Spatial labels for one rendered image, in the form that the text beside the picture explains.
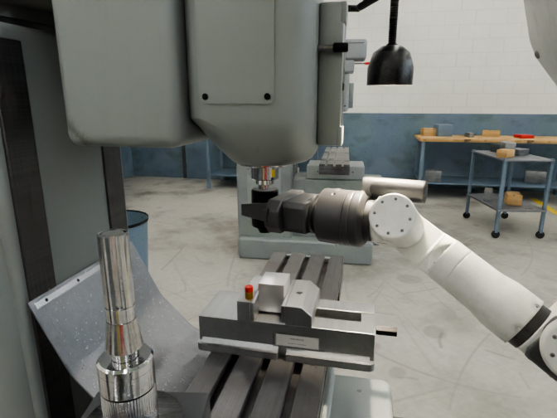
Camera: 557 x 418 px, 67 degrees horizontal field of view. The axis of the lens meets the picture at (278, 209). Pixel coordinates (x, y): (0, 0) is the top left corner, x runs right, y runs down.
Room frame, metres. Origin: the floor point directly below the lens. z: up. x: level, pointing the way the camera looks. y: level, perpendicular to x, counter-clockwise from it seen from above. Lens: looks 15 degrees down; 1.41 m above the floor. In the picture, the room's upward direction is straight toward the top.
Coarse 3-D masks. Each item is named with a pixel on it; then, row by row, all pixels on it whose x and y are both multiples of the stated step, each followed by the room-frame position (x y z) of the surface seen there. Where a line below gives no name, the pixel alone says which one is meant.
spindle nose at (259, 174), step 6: (252, 168) 0.70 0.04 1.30; (258, 168) 0.69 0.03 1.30; (264, 168) 0.68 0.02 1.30; (270, 168) 0.69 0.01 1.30; (276, 168) 0.70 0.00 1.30; (252, 174) 0.70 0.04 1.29; (258, 174) 0.69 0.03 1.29; (264, 174) 0.68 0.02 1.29; (270, 174) 0.69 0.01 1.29; (276, 174) 0.70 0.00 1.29; (258, 180) 0.69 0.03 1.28; (264, 180) 0.68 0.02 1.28; (270, 180) 0.69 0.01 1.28
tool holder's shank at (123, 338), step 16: (112, 240) 0.31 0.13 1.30; (128, 240) 0.32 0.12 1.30; (112, 256) 0.31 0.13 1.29; (128, 256) 0.32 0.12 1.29; (112, 272) 0.31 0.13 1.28; (128, 272) 0.32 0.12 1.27; (112, 288) 0.31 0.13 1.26; (128, 288) 0.31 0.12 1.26; (112, 304) 0.31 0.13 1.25; (128, 304) 0.31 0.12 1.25; (112, 320) 0.31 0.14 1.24; (128, 320) 0.31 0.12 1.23; (112, 336) 0.31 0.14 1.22; (128, 336) 0.31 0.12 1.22; (112, 352) 0.30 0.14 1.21; (128, 352) 0.31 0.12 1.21
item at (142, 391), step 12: (108, 384) 0.30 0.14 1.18; (120, 384) 0.30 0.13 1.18; (132, 384) 0.30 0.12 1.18; (144, 384) 0.31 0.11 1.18; (156, 384) 0.33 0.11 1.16; (108, 396) 0.30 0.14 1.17; (120, 396) 0.30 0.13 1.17; (132, 396) 0.30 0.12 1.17; (144, 396) 0.31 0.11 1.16; (156, 396) 0.32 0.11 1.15; (108, 408) 0.30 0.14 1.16; (120, 408) 0.30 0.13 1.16; (132, 408) 0.30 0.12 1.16; (144, 408) 0.30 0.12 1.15; (156, 408) 0.32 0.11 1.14
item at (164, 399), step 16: (96, 400) 0.36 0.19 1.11; (160, 400) 0.35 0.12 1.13; (176, 400) 0.35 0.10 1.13; (192, 400) 0.36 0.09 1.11; (208, 400) 0.37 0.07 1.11; (96, 416) 0.33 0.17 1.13; (160, 416) 0.33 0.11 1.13; (176, 416) 0.33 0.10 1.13; (192, 416) 0.34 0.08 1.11; (208, 416) 0.36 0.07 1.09
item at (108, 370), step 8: (144, 344) 0.34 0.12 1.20; (104, 352) 0.32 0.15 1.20; (144, 352) 0.32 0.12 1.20; (152, 352) 0.32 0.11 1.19; (104, 360) 0.31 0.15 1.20; (112, 360) 0.31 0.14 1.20; (136, 360) 0.31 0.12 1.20; (144, 360) 0.31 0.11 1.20; (152, 360) 0.32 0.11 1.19; (104, 368) 0.30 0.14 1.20; (112, 368) 0.30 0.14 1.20; (120, 368) 0.30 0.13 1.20; (128, 368) 0.30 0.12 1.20; (136, 368) 0.30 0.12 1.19; (144, 368) 0.31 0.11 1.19; (104, 376) 0.30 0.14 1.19; (112, 376) 0.30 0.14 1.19; (120, 376) 0.30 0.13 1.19; (128, 376) 0.30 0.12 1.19; (136, 376) 0.30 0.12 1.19
